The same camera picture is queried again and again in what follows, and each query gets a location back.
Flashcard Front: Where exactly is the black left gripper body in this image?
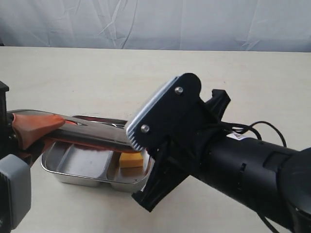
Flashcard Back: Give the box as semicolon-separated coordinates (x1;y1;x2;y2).
0;82;46;166

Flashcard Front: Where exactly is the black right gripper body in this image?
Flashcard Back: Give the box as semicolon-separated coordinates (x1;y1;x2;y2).
131;89;231;213

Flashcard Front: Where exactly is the yellow toy cheese wedge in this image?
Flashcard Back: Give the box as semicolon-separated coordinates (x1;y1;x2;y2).
119;153;143;168

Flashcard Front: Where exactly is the dark transparent lunch box lid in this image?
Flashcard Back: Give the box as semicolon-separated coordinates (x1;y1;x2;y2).
8;109;142;153

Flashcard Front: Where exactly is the black and grey right robot arm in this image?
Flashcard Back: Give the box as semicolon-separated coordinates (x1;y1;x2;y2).
127;89;311;233

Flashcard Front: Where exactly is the steel two-compartment lunch box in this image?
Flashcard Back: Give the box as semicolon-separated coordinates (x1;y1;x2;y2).
40;141;154;193

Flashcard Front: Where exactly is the blue-grey backdrop cloth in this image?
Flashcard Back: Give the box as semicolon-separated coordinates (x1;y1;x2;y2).
0;0;311;52

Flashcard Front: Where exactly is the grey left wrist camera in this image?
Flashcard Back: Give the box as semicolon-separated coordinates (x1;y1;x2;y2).
0;154;32;233

